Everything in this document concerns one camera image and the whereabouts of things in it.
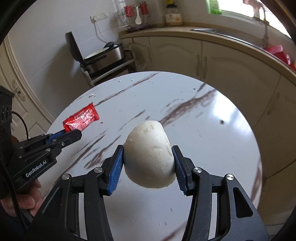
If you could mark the round white marble table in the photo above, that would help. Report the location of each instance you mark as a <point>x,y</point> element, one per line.
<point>149,112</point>

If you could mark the white wall power socket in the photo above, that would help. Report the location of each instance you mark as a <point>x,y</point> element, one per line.
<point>98,17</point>

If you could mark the metal sink faucet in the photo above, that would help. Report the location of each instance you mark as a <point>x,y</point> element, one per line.
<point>256,16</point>

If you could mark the black left gripper camera box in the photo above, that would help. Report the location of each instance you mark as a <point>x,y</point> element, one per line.
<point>6,114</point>

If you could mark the white steamed bun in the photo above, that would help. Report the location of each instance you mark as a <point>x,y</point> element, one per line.
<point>148,158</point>

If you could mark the red sauce packet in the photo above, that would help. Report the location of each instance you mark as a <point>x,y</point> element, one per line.
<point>81,119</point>

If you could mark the cream kitchen cabinets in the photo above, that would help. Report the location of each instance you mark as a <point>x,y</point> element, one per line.
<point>259,84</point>

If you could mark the glass jar with food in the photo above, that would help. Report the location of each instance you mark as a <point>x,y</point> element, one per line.
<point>173,16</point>

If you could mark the red plastic basin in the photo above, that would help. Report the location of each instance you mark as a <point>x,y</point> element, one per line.
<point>280,54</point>

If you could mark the white rice spoon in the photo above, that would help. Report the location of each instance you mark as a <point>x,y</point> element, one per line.
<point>138,19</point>

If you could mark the black silver rice cooker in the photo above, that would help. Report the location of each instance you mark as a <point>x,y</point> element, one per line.
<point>101,59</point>

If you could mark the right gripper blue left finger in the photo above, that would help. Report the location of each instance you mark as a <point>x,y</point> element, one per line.
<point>101,181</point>

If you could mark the person's left hand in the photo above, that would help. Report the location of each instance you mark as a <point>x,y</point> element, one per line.
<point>31,201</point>

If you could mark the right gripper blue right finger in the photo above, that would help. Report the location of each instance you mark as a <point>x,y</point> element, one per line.
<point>195,182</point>

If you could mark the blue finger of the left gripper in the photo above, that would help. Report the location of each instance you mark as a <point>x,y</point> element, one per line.
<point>57,137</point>
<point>74,136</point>

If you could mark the wire cup rack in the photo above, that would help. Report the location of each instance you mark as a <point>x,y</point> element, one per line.
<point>135,17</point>

